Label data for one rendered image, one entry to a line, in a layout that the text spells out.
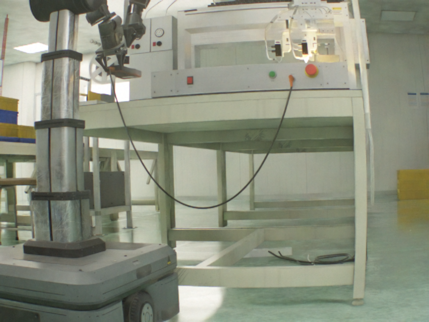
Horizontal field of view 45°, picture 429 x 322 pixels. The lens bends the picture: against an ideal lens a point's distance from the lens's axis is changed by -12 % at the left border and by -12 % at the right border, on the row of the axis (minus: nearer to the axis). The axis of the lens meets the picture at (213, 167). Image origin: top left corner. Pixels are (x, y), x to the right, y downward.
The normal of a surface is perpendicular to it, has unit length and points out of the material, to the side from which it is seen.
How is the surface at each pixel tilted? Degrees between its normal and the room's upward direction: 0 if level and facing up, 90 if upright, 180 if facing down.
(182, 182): 90
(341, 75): 90
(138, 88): 90
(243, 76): 90
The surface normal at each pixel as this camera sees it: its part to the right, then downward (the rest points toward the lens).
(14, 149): 0.97, -0.03
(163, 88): -0.25, 0.00
